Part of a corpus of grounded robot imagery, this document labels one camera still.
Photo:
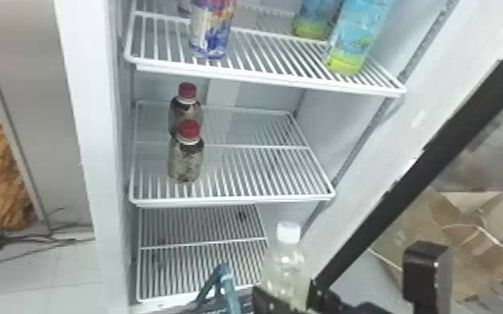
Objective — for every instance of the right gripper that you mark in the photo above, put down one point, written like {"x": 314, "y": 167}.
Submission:
{"x": 363, "y": 308}

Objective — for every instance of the clear bottle white cap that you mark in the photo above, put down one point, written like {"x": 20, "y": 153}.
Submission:
{"x": 284, "y": 267}

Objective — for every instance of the fridge door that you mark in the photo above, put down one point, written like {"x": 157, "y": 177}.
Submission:
{"x": 414, "y": 175}

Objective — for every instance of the brown bottle red cap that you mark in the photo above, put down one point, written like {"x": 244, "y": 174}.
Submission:
{"x": 185, "y": 107}
{"x": 185, "y": 160}

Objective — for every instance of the brown paper bag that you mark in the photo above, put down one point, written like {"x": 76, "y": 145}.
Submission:
{"x": 466, "y": 237}

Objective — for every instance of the white fridge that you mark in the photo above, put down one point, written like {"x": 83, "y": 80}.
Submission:
{"x": 102, "y": 131}

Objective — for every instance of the green blue bottle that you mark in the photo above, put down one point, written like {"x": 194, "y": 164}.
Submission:
{"x": 312, "y": 19}
{"x": 354, "y": 37}

